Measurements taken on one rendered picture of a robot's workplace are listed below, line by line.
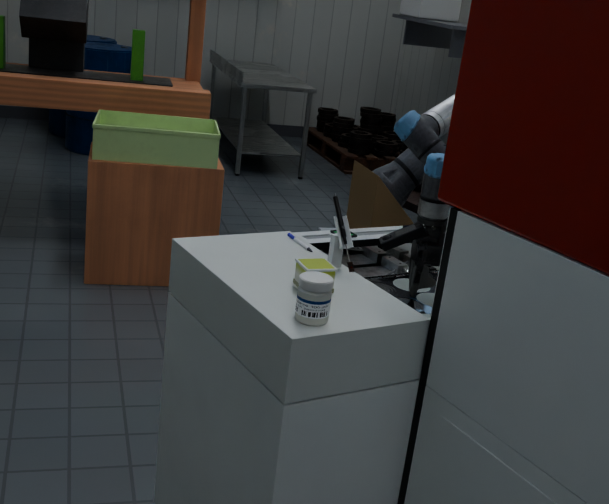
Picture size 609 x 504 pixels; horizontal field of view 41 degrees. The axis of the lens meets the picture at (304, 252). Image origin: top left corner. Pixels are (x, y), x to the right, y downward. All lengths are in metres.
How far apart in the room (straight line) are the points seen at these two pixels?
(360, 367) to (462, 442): 0.26
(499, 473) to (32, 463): 1.73
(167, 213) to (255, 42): 4.64
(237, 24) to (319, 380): 7.16
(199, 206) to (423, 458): 2.64
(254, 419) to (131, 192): 2.59
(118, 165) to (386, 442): 2.65
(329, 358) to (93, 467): 1.42
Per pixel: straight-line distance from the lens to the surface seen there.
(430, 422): 1.85
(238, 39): 8.67
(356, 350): 1.71
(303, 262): 1.83
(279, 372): 1.67
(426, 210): 1.99
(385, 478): 1.95
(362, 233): 2.37
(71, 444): 3.05
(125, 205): 4.26
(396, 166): 2.68
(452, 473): 1.83
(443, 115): 2.16
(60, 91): 4.75
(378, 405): 1.82
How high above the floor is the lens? 1.63
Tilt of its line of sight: 18 degrees down
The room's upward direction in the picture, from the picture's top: 7 degrees clockwise
